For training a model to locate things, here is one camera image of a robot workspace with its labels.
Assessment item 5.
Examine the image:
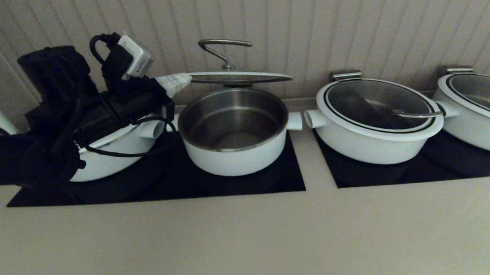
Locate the far right white pot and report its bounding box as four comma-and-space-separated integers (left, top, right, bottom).
437, 72, 490, 128

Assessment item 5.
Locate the black glass cooktop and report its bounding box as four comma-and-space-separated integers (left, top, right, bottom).
313, 123, 490, 190
4, 125, 307, 208

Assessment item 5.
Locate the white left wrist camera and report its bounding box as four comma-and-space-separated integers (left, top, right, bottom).
118, 32, 155, 79

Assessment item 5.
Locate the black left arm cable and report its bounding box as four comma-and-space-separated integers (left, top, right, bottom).
70, 30, 179, 161

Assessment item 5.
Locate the glass lid white rim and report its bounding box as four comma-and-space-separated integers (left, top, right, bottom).
182, 36, 293, 88

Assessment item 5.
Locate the white cooking pot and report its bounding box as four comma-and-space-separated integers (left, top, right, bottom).
304, 104, 439, 169
433, 97, 490, 159
165, 85, 305, 180
67, 115, 168, 183

